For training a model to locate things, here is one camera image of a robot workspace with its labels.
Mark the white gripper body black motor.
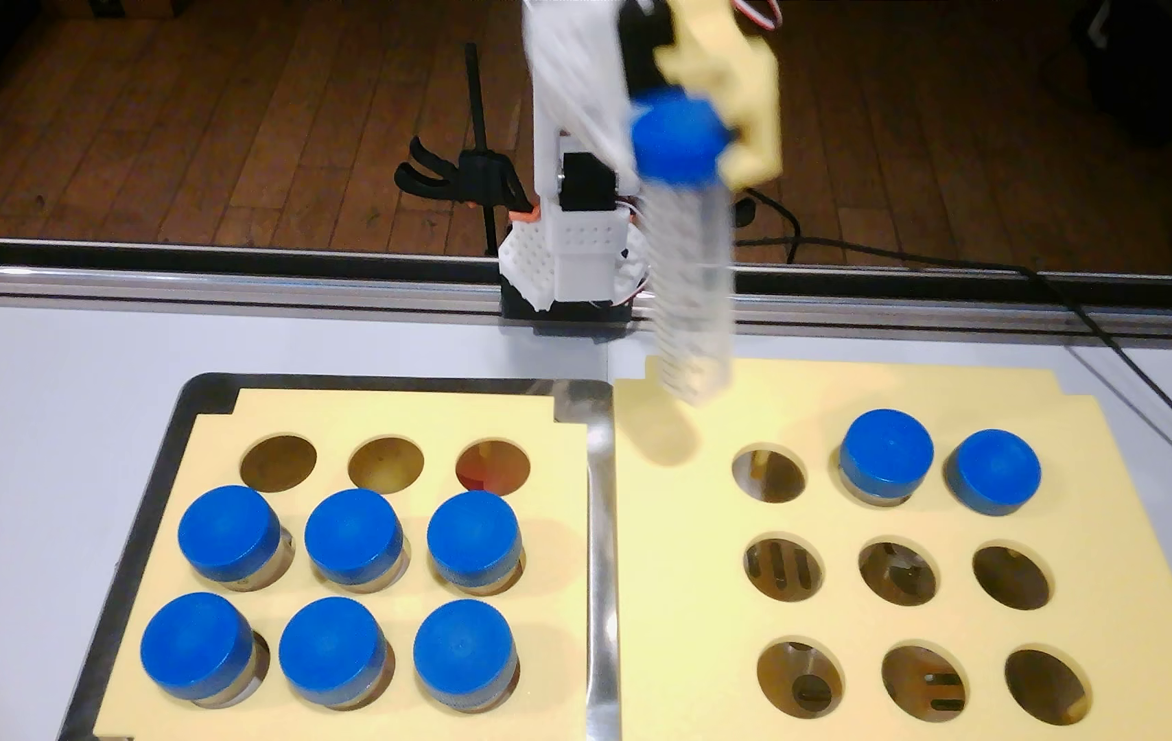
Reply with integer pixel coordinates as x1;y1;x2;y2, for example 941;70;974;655
619;0;678;92

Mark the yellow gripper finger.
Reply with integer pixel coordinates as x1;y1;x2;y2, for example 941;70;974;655
660;0;783;191

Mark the white lattice gripper finger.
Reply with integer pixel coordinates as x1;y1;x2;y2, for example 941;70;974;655
522;0;641;181

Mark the blue-capped test tube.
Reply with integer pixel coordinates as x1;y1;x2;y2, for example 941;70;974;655
838;408;935;508
277;595;394;711
944;429;1043;518
425;489;526;596
414;599;521;714
177;484;296;592
630;87;738;405
304;488;410;594
139;589;271;709

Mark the black bag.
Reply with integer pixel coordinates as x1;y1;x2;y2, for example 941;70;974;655
1037;0;1172;150

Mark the red rack under foam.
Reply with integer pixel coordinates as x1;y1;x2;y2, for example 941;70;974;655
457;458;530;497

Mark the yellow foam tube rack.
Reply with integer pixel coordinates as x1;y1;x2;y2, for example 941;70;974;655
92;389;592;741
611;355;1172;741

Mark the steel tray with black rim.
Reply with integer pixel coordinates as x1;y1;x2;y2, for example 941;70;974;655
56;373;620;741

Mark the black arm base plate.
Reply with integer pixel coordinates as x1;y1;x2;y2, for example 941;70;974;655
500;280;635;341

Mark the aluminium table edge rail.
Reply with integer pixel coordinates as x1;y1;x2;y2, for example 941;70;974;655
0;237;1172;343

